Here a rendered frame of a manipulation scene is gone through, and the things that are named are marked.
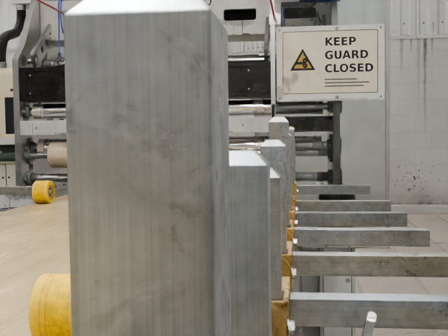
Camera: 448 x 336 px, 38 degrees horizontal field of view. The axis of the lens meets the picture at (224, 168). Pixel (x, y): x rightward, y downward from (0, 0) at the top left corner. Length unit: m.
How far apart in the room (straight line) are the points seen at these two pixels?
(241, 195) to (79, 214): 0.25
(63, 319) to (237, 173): 0.38
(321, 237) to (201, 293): 1.06
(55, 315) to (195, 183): 0.60
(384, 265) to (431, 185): 8.52
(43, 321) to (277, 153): 0.38
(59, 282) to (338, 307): 0.30
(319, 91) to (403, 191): 6.56
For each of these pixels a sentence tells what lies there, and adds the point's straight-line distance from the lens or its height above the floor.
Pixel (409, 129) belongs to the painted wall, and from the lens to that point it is 9.40.
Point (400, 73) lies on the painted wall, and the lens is 9.41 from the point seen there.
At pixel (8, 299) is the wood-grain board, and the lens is 1.02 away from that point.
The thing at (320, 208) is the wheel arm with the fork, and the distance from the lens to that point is 1.70.
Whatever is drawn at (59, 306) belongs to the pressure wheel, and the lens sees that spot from 0.74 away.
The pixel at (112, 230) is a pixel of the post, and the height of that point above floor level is 1.12.
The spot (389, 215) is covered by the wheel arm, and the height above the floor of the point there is 0.96.
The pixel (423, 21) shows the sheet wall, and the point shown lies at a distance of 9.58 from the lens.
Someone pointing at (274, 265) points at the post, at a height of 1.01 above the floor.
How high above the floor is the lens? 1.14
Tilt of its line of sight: 3 degrees down
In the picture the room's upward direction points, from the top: 1 degrees counter-clockwise
